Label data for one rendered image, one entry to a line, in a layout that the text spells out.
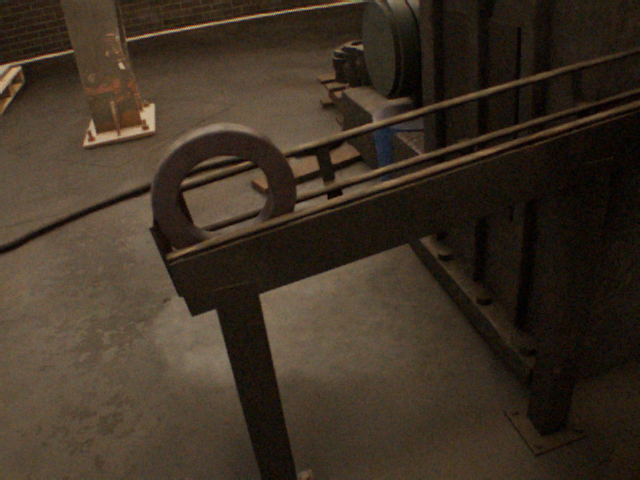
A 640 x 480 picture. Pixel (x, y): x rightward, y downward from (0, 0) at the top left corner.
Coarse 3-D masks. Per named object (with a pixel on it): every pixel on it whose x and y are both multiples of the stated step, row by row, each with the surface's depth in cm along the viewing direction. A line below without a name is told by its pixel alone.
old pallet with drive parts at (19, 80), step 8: (16, 72) 460; (8, 80) 430; (16, 80) 473; (24, 80) 486; (0, 88) 407; (8, 88) 427; (16, 88) 458; (0, 96) 428; (8, 96) 430; (0, 104) 395; (8, 104) 417; (0, 112) 392
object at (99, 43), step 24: (72, 0) 271; (96, 0) 274; (72, 24) 276; (96, 24) 279; (120, 24) 309; (96, 48) 285; (120, 48) 285; (96, 72) 290; (120, 72) 293; (96, 96) 296; (120, 96) 300; (96, 120) 302; (120, 120) 306; (144, 120) 301; (96, 144) 296
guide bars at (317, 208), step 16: (608, 112) 78; (624, 112) 79; (560, 128) 77; (576, 128) 78; (512, 144) 76; (528, 144) 77; (464, 160) 76; (416, 176) 75; (352, 192) 74; (368, 192) 74; (304, 208) 73; (320, 208) 73; (256, 224) 73; (272, 224) 73; (208, 240) 72; (224, 240) 72; (176, 256) 71
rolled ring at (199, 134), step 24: (192, 144) 67; (216, 144) 68; (240, 144) 69; (264, 144) 69; (168, 168) 68; (192, 168) 69; (264, 168) 71; (288, 168) 72; (168, 192) 69; (288, 192) 73; (168, 216) 70; (264, 216) 75; (168, 240) 72; (192, 240) 73
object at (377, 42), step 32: (384, 0) 190; (416, 0) 191; (384, 32) 193; (416, 32) 186; (384, 64) 200; (416, 64) 190; (352, 96) 237; (384, 96) 214; (416, 96) 219; (352, 128) 243
